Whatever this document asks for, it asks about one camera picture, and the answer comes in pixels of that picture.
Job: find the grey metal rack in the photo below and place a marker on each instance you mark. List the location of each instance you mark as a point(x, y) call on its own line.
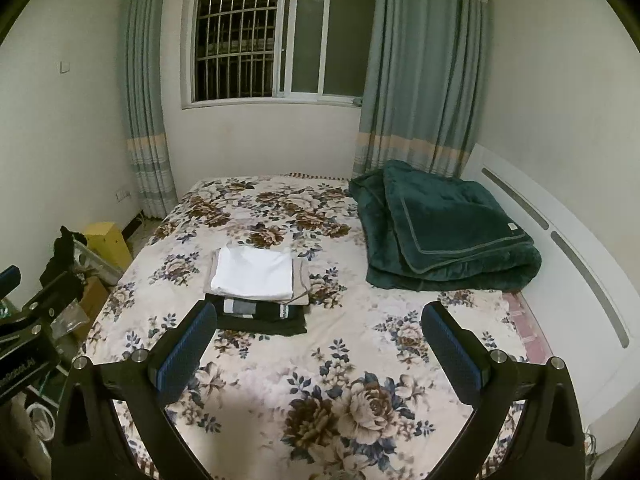
point(100, 262)

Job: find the bed with floral sheet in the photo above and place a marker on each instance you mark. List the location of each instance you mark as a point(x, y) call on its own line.
point(320, 360)

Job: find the white headboard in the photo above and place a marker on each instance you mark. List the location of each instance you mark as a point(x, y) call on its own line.
point(575, 240)

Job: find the folded beige shirt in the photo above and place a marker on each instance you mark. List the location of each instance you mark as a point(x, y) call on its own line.
point(300, 280)

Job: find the cardboard box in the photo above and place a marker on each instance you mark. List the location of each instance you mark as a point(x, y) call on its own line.
point(95, 300)

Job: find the clear plastic bag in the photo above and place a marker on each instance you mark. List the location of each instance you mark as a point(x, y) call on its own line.
point(70, 322)

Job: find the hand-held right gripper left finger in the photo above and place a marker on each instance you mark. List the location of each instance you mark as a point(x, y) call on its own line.
point(181, 355)

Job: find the black cloth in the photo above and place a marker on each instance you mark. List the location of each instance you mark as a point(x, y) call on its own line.
point(62, 255)

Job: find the white wall switch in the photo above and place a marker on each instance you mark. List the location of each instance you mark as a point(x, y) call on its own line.
point(65, 66)

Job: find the yellow box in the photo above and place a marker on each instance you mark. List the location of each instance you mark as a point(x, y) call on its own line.
point(110, 245)

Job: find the folded black garment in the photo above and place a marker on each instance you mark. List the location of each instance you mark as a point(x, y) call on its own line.
point(265, 320)

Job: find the green curtain with beige band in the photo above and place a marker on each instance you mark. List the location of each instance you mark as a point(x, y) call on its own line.
point(147, 85)
point(425, 60)

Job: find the dark green blanket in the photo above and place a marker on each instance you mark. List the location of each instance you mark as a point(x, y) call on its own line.
point(440, 230)

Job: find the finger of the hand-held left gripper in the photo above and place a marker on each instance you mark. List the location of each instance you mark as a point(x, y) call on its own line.
point(7, 280)
point(50, 300)

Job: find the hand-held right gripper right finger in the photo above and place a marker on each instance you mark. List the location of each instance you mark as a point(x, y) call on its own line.
point(455, 355)

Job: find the barred window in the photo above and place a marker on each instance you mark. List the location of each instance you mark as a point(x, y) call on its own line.
point(285, 35)

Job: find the white t-shirt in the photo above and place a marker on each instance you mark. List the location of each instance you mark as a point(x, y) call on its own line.
point(252, 272)

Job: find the pink checked under sheet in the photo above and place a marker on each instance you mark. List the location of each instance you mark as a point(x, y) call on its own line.
point(525, 325)

